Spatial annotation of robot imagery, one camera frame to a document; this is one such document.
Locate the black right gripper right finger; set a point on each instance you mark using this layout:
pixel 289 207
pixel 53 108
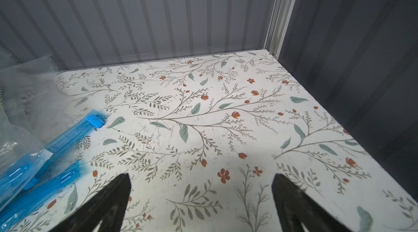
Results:
pixel 297 212

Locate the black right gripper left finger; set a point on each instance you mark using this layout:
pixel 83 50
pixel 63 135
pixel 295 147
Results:
pixel 105 211

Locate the clear vacuum bag blue zipper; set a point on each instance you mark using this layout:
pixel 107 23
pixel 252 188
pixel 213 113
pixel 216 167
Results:
pixel 40 129

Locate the aluminium corner frame post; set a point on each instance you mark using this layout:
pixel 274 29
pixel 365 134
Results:
pixel 277 26

